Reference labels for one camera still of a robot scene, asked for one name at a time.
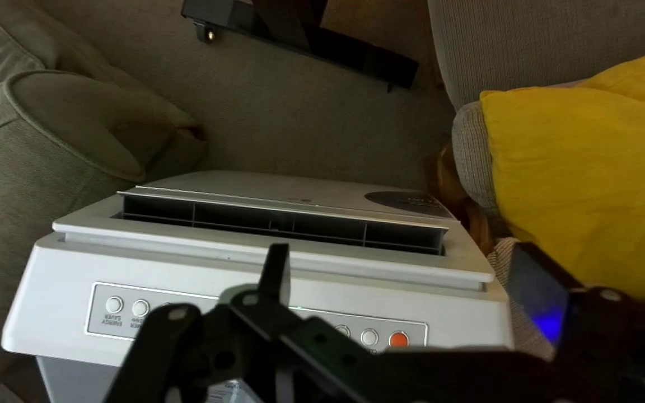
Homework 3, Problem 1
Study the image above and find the white portable air conditioner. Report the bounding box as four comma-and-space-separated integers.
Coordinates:
0, 169, 519, 403

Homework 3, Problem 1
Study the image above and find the beige armchair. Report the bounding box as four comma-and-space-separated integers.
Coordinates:
426, 0, 645, 220

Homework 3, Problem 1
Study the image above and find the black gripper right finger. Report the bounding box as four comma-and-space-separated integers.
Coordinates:
507, 242, 645, 403

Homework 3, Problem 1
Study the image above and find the grey green sofa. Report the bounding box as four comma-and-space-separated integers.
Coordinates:
0, 0, 209, 403

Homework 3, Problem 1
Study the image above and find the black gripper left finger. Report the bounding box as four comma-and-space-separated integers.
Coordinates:
101, 242, 385, 403

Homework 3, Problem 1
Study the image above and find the yellow pillow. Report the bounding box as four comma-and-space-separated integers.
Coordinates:
476, 43, 645, 304

